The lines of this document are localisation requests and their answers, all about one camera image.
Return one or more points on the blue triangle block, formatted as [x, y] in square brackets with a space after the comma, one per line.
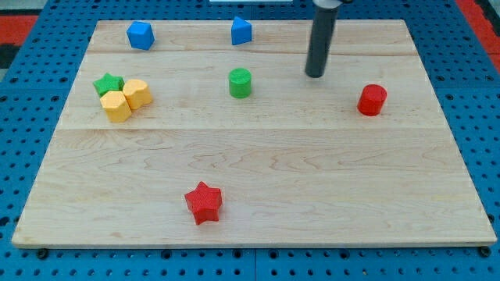
[241, 31]

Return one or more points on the green star block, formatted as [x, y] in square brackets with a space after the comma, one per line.
[107, 83]

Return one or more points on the wooden board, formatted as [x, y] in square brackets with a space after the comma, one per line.
[298, 165]

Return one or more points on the yellow hexagon block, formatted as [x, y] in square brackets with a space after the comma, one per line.
[116, 106]

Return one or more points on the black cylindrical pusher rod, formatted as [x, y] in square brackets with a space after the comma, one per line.
[322, 31]

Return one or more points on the red star block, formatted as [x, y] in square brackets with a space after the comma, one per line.
[204, 203]

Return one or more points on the silver rod mount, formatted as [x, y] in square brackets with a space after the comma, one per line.
[330, 4]

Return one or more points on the green cylinder block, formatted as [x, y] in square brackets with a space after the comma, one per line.
[240, 83]

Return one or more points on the yellow heart block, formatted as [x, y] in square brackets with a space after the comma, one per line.
[137, 93]

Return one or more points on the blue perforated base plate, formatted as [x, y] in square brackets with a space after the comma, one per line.
[38, 80]

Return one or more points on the red cylinder block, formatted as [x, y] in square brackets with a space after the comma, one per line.
[372, 100]

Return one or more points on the blue cube block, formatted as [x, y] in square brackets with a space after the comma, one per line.
[140, 35]

